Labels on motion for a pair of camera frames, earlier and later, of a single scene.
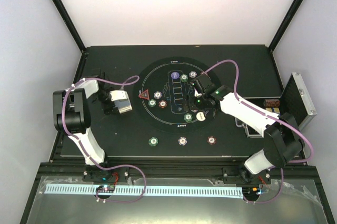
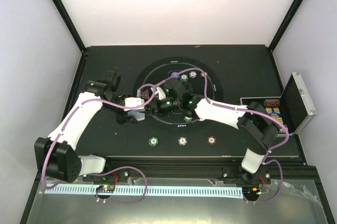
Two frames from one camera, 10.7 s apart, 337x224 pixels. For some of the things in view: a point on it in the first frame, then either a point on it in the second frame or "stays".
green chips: [184, 78] stays
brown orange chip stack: [211, 140] stays
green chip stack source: [153, 141] stays
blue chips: [192, 74] stays
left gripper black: [106, 107] to [123, 119]
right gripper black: [186, 106] to [157, 109]
